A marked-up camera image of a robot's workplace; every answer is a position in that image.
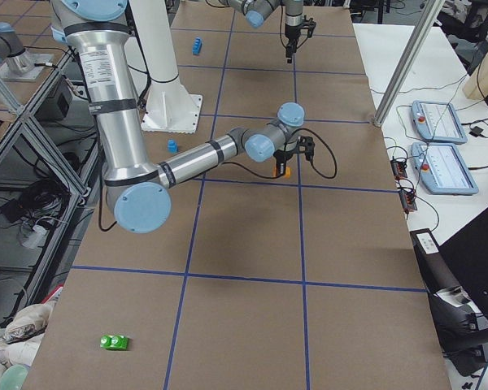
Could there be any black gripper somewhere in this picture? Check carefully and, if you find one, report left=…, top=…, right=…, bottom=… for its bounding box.
left=284, top=15, right=316, bottom=64
left=273, top=136, right=315, bottom=176

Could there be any orange trapezoid block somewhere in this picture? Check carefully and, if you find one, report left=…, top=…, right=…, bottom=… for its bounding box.
left=273, top=162, right=291, bottom=179

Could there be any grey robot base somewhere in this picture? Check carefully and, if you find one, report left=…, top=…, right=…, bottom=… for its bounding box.
left=0, top=22, right=41, bottom=82

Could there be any long blue studded brick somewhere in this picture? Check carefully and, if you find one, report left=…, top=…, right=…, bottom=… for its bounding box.
left=192, top=37, right=203, bottom=55

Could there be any small blue block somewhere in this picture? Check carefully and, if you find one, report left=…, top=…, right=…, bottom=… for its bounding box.
left=167, top=139, right=179, bottom=154

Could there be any upper orange relay box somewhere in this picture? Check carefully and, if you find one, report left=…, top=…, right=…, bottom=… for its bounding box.
left=390, top=158, right=407, bottom=180

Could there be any orange relay box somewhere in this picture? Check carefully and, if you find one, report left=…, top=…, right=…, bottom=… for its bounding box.
left=399, top=188, right=417, bottom=215
left=390, top=158, right=407, bottom=180

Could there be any lower orange relay box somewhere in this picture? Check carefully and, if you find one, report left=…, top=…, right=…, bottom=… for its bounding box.
left=399, top=188, right=417, bottom=215

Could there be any lower teach pendant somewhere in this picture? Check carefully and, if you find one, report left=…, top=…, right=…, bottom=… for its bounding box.
left=410, top=142, right=479, bottom=196

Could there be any teach pendant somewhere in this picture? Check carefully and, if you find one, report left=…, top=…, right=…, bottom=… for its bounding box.
left=410, top=142, right=479, bottom=196
left=411, top=100, right=468, bottom=145

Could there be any upper teach pendant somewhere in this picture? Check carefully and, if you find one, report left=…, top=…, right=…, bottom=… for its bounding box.
left=411, top=100, right=468, bottom=145

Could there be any white remote box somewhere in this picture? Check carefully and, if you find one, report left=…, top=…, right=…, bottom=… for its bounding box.
left=416, top=232, right=439, bottom=254

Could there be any wooden board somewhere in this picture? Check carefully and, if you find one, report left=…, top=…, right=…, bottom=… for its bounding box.
left=462, top=11, right=488, bottom=106

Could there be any black laptop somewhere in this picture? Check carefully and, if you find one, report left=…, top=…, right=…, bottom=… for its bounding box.
left=439, top=207, right=488, bottom=316

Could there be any green studded brick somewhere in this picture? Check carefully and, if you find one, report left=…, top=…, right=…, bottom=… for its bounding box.
left=99, top=334, right=129, bottom=351

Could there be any black device under laptop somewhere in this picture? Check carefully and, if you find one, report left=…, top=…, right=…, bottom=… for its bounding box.
left=410, top=228, right=488, bottom=376

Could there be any black power adapter floor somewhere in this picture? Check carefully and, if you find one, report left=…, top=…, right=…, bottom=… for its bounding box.
left=0, top=199, right=27, bottom=223

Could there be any crumpled cloth pile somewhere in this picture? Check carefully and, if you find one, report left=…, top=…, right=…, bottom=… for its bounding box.
left=0, top=302, right=55, bottom=382

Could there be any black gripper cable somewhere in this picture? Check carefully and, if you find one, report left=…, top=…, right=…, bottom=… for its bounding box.
left=221, top=128, right=338, bottom=180

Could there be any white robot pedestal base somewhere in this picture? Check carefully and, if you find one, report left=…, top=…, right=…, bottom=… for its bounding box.
left=124, top=1, right=203, bottom=133

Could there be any aluminium frame post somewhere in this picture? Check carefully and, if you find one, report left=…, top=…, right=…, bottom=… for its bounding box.
left=373, top=0, right=444, bottom=128

